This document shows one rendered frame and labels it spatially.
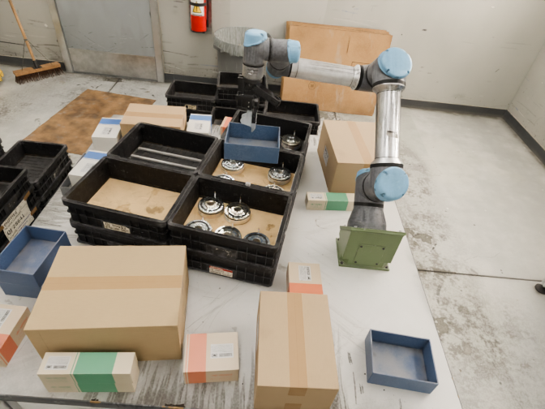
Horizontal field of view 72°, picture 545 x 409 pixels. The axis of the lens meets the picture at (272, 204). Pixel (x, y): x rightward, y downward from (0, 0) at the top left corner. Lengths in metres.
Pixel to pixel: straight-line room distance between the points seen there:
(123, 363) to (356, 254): 0.90
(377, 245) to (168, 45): 3.48
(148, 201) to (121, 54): 3.18
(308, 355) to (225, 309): 0.38
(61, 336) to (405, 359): 1.06
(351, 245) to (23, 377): 1.14
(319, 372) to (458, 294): 1.70
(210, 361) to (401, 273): 0.85
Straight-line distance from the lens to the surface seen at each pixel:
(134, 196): 1.63
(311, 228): 1.69
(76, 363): 1.23
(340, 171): 1.81
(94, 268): 1.30
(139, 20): 4.44
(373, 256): 1.54
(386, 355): 1.40
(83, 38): 4.74
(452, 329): 2.52
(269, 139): 1.52
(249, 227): 1.47
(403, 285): 1.61
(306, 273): 1.42
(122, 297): 1.21
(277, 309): 1.21
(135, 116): 2.12
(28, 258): 1.59
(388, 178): 1.34
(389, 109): 1.41
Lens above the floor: 1.87
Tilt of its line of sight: 41 degrees down
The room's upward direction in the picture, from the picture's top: 7 degrees clockwise
